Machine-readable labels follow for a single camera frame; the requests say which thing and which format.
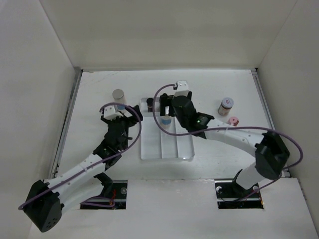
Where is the red-label lid spice jar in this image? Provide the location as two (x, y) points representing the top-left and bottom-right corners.
(217, 97), (234, 116)

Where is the silver-lid white bead jar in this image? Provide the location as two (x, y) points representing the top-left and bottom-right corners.
(112, 89), (126, 111)

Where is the pink-lid spice jar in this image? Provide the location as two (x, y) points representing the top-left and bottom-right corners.
(227, 117), (239, 126)

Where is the small black-cap spice bottle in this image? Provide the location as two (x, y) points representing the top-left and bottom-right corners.
(146, 98), (154, 113)

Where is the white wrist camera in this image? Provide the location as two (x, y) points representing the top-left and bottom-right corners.
(173, 81), (189, 98)
(103, 105), (132, 120)

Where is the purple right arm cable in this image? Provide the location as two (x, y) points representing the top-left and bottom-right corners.
(152, 84), (304, 204)

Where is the silver-lid blue-label jar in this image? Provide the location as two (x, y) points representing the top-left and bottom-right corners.
(160, 106), (172, 130)

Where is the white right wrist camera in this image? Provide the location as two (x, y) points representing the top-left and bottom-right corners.
(173, 81), (189, 98)

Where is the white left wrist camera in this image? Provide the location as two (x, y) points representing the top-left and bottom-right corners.
(103, 105), (132, 120)

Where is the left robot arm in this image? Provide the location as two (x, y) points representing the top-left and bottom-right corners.
(19, 103), (143, 233)

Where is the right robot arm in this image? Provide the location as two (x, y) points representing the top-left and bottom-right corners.
(159, 93), (290, 197)

